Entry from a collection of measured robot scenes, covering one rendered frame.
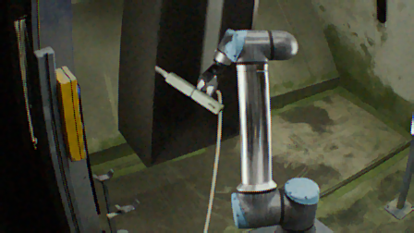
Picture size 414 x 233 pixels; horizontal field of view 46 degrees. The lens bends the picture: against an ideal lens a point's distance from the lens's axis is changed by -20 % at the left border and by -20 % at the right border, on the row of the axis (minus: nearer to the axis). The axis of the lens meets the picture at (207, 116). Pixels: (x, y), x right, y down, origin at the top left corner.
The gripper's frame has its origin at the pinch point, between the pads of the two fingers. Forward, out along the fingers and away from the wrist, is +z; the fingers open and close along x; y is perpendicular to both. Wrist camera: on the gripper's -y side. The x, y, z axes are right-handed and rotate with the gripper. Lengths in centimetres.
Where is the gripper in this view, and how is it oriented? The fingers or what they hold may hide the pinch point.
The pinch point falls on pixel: (200, 97)
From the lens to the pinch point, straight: 286.5
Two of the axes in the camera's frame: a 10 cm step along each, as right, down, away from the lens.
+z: -4.4, 8.3, 3.3
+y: 3.6, -1.7, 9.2
